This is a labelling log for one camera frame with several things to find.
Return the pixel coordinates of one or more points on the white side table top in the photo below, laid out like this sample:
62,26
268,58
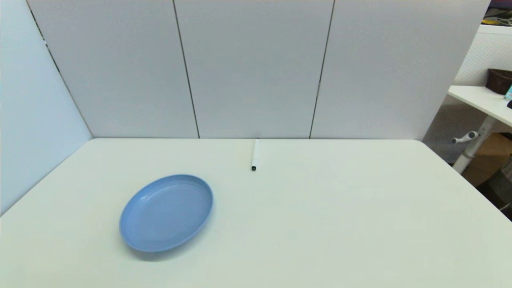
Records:
482,100

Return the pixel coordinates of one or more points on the blue round plate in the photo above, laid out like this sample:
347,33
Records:
166,214

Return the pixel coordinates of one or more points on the small teal item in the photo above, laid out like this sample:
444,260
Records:
509,93

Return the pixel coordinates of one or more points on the white marker with black cap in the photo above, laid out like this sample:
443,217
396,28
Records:
254,154

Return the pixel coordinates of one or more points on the yellow and green shelf clutter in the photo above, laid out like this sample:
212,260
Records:
498,16

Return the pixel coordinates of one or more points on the white pegboard panel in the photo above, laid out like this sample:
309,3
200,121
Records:
486,52

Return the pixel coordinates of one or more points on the brown cardboard box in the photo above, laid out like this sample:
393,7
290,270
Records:
486,160

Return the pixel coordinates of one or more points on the dark brown basket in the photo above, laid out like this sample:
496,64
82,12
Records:
498,81

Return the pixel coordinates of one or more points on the white side table leg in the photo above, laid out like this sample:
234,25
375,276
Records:
474,148

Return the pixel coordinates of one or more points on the dark mesh bin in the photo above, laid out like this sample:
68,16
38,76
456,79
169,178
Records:
500,192

